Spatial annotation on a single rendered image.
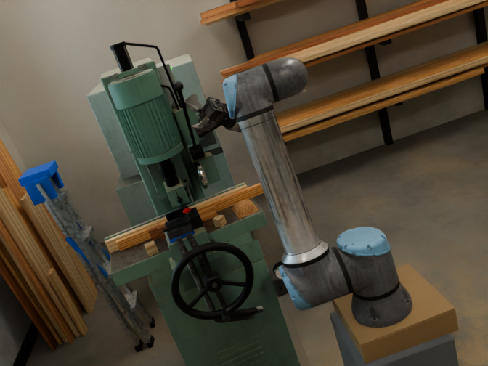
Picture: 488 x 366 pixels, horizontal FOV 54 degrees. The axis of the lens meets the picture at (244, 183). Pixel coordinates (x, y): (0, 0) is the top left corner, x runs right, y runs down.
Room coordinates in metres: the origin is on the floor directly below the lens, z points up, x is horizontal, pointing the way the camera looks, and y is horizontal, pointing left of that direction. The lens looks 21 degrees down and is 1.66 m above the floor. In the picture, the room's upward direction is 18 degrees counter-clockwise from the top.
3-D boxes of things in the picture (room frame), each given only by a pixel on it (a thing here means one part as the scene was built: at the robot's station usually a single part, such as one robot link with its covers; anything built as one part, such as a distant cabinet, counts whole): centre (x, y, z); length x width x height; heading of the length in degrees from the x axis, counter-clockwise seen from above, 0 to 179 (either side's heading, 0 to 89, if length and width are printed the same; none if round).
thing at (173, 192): (1.76, 0.26, 1.03); 0.14 x 0.07 x 0.09; 9
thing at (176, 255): (1.55, 0.26, 0.91); 0.15 x 0.14 x 0.09; 99
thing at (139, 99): (1.74, 0.26, 1.35); 0.18 x 0.18 x 0.31
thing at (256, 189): (1.74, 0.24, 0.92); 0.62 x 0.02 x 0.04; 99
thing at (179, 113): (1.98, 0.15, 1.22); 0.09 x 0.08 x 0.15; 9
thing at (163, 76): (2.08, 0.17, 1.40); 0.10 x 0.06 x 0.16; 9
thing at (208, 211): (1.70, 0.25, 0.93); 0.22 x 0.01 x 0.06; 99
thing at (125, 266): (1.63, 0.27, 0.87); 0.61 x 0.30 x 0.06; 99
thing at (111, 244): (1.75, 0.29, 0.92); 0.60 x 0.02 x 0.05; 99
